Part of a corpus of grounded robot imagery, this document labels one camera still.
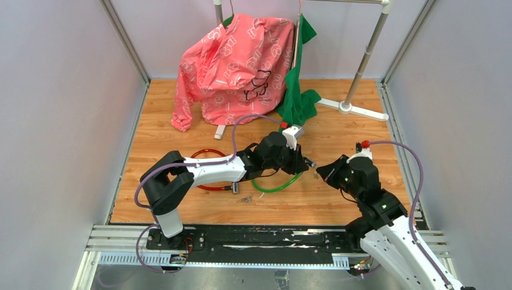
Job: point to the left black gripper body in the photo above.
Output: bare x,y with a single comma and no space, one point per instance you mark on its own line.
288,161

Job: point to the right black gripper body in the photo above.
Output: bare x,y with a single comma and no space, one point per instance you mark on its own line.
339,176

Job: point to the green cable lock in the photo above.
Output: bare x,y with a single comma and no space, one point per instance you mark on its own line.
280,186

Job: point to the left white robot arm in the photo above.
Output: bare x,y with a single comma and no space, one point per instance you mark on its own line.
169,180

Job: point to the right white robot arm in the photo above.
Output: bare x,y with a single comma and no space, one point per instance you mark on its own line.
383,230

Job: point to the keys near red lock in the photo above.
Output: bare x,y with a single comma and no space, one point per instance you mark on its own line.
246,199

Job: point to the green cloth garment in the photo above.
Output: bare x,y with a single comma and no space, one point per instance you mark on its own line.
297,107

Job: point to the white metal clothes rack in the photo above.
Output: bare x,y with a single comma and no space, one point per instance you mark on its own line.
346,106

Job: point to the pink patterned jacket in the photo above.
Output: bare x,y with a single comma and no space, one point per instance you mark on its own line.
236,70

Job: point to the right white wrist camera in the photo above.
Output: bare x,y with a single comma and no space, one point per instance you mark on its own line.
362,150

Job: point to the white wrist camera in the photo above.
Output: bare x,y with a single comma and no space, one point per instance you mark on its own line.
362,150
291,135

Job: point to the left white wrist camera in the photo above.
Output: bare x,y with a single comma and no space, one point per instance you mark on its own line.
291,135

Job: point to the red cable lock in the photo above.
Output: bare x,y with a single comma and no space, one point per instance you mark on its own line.
233,187

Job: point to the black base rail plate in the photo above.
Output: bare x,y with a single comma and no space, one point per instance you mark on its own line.
258,244

